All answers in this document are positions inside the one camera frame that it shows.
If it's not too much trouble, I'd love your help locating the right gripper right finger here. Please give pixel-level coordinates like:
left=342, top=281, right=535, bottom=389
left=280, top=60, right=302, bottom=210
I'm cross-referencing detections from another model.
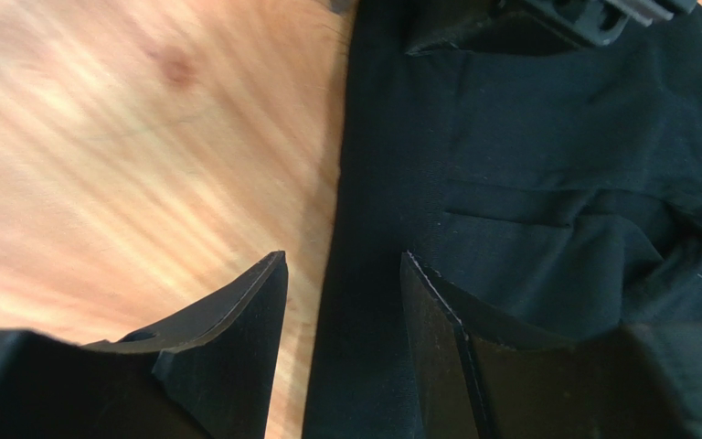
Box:
left=400, top=253, right=702, bottom=438

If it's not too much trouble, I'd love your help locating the black t-shirt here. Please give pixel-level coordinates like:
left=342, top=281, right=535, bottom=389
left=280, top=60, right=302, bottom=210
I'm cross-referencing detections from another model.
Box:
left=303, top=1, right=702, bottom=438

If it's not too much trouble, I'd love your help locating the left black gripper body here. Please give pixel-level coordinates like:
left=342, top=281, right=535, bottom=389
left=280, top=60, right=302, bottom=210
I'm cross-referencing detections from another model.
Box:
left=406, top=0, right=697, bottom=56

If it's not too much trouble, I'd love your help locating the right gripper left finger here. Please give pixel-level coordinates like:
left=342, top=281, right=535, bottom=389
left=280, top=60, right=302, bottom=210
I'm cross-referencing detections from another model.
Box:
left=0, top=252, right=288, bottom=438

